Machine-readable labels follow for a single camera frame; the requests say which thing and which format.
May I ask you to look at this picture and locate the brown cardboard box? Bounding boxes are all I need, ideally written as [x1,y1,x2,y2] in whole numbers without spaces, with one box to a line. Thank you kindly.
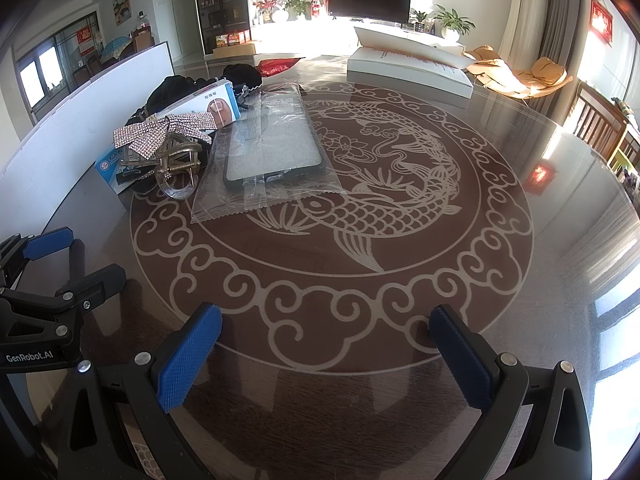
[212,40,261,59]

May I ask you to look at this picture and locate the potted plant in white pot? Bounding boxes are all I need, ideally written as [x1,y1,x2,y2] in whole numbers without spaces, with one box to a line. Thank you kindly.
[432,5,476,43]

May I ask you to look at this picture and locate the white door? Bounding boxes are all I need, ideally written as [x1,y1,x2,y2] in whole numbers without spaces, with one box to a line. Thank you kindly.
[169,0,198,61]

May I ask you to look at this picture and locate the blue and white medicine box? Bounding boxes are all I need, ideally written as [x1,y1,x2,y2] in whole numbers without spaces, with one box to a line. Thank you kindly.
[95,80,242,196]

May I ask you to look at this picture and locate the blue food cover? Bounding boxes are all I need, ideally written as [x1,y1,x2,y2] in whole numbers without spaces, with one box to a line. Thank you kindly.
[101,36,132,58]

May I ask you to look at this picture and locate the black velvet pouch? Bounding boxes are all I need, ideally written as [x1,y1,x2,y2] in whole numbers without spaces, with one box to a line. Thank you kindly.
[145,75,221,111]

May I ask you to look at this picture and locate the orange lounge chair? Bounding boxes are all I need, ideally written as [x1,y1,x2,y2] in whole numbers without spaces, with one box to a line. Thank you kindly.
[515,57,573,98]
[465,45,517,92]

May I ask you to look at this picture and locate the rhinestone bow hair clip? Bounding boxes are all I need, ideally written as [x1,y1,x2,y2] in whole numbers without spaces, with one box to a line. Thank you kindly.
[112,114,216,201]

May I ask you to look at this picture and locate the wooden sideboard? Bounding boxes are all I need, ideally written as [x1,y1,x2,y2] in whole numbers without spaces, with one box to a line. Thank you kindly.
[607,97,640,191]

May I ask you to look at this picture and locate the large white cardboard box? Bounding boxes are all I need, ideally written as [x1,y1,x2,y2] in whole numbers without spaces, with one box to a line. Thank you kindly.
[0,41,175,241]

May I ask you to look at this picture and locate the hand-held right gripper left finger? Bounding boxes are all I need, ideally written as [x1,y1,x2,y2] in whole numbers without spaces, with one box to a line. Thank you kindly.
[47,301,223,480]

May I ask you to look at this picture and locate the flat white box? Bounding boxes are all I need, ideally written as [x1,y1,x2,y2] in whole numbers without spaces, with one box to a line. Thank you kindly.
[347,25,476,100]

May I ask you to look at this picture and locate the red envelope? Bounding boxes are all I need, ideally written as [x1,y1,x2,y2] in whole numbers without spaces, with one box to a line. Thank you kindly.
[257,58,301,77]

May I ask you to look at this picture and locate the black cloth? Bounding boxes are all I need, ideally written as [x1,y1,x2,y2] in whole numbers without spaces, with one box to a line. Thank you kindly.
[222,64,263,88]

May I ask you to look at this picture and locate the white television cabinet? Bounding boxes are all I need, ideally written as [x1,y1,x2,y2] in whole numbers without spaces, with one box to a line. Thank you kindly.
[250,17,466,57]

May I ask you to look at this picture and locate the black television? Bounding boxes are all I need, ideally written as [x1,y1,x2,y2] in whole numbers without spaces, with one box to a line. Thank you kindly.
[327,0,413,25]

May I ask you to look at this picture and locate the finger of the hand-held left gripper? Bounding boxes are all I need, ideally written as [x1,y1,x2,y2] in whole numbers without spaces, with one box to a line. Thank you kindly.
[0,265,127,348]
[0,226,74,288]

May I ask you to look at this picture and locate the dark glass display cabinet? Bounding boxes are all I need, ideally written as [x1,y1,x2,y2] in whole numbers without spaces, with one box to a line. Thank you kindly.
[192,0,251,56]

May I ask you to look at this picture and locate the white patterned curtain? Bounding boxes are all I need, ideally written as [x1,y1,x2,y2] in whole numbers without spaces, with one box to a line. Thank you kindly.
[500,0,551,71]

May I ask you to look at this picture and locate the phone screen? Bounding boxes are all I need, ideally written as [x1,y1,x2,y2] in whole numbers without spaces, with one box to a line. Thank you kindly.
[190,82,346,223]

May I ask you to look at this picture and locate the grey curtain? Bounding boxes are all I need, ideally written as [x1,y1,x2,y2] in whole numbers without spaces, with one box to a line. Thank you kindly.
[540,0,591,81]

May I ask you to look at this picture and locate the red wall hanging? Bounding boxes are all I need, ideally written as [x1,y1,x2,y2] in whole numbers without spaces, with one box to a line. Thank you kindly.
[590,0,615,47]

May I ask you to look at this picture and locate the red flower arrangement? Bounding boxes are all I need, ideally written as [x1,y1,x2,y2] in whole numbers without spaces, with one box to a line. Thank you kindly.
[252,0,281,23]

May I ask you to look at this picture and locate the wooden chair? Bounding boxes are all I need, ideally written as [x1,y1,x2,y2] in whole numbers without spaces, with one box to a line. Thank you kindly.
[570,80,631,161]

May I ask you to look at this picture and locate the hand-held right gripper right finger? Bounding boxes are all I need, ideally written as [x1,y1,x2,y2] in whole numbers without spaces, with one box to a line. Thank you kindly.
[429,304,596,480]

